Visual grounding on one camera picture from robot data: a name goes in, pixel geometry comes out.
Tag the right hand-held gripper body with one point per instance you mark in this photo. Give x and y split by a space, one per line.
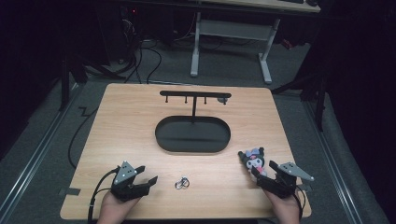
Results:
280 186

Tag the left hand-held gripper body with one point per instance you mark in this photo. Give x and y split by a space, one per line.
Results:
126 186

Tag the black key rack with tray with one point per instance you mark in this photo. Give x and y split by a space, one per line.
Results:
193 137

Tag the person's right hand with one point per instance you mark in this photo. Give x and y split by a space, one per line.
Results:
288 210

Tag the person's left hand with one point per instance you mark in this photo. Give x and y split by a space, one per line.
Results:
113 210

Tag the grey tape piece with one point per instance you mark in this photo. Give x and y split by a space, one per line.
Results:
70 191
305 188

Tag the black metal stand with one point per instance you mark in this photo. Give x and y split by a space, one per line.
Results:
64 84
320 102

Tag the dark computer tower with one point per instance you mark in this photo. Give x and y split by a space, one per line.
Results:
129 18

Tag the metal floor rail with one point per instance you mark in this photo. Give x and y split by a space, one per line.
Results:
336 174
31 165

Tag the white desk with grey frame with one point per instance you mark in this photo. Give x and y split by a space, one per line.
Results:
233 29

